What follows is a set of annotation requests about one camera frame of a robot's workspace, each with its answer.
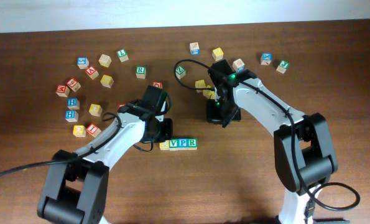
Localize yellow O block left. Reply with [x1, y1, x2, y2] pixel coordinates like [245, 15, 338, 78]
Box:
[88, 104, 103, 116]

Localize blue sided block top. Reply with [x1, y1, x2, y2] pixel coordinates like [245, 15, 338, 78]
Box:
[190, 42, 200, 55]

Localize blue H block upper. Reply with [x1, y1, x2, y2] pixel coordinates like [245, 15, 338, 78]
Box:
[67, 98, 80, 110]

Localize yellow cluster block middle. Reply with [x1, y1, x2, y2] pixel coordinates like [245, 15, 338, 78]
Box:
[203, 85, 214, 99]

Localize red A block centre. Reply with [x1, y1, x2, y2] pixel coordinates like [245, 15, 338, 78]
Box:
[118, 103, 126, 109]

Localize plain wooden block left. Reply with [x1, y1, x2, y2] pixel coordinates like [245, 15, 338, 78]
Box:
[98, 54, 112, 68]

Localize green J block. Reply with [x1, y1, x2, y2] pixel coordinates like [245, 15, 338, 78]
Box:
[276, 60, 290, 74]

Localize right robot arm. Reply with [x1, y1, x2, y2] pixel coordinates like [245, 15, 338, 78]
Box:
[207, 59, 338, 223]

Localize yellow block bottom left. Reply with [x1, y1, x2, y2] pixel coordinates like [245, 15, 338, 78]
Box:
[72, 125, 86, 138]

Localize blue P block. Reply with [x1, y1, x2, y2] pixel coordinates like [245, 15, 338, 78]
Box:
[178, 138, 188, 150]

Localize blue S block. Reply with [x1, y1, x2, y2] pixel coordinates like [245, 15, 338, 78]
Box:
[76, 57, 89, 70]

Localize red A block far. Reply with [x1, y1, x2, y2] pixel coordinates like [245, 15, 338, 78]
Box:
[85, 66, 99, 80]

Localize yellow C block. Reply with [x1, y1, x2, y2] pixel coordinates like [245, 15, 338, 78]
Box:
[159, 140, 170, 151]

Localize red a block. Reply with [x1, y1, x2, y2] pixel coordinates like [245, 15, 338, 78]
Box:
[85, 66, 99, 80]
[118, 103, 126, 109]

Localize yellow block upper left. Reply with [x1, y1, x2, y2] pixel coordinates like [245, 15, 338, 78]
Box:
[100, 75, 114, 88]

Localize green V block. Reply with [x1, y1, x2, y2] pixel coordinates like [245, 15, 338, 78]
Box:
[169, 139, 178, 151]

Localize green r block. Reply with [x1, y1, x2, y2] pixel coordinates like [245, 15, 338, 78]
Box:
[187, 138, 198, 150]
[136, 66, 147, 79]

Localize yellow cluster block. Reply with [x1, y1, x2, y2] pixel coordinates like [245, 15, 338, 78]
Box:
[203, 85, 214, 99]
[195, 80, 206, 93]

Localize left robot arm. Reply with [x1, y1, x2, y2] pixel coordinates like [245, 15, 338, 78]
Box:
[37, 86, 172, 224]

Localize red M block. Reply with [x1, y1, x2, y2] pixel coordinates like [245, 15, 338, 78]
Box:
[55, 85, 70, 98]

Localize green L block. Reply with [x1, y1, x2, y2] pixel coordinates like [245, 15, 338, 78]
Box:
[116, 49, 129, 62]

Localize red I block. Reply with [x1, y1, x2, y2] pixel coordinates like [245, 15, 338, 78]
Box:
[86, 123, 101, 138]

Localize red 9 block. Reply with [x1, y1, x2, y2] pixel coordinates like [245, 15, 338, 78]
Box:
[67, 78, 81, 92]

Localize yellow block top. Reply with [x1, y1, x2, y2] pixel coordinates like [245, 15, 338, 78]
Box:
[212, 47, 224, 61]

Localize green Z block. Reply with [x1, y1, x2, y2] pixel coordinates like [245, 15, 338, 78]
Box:
[175, 66, 186, 79]

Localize blue H block lower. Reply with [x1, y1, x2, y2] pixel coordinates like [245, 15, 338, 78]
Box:
[65, 110, 78, 123]

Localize red O block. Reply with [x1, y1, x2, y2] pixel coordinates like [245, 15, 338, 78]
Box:
[152, 82, 162, 88]

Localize blue h block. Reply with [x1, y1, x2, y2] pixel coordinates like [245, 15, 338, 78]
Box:
[65, 110, 78, 123]
[67, 98, 80, 110]

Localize blue D sided block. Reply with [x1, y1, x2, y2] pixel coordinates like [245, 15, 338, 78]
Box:
[232, 58, 245, 72]

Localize yellow cluster block left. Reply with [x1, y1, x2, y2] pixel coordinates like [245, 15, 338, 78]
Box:
[195, 80, 206, 93]

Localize blue X block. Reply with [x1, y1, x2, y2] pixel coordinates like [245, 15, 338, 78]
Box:
[260, 52, 272, 65]

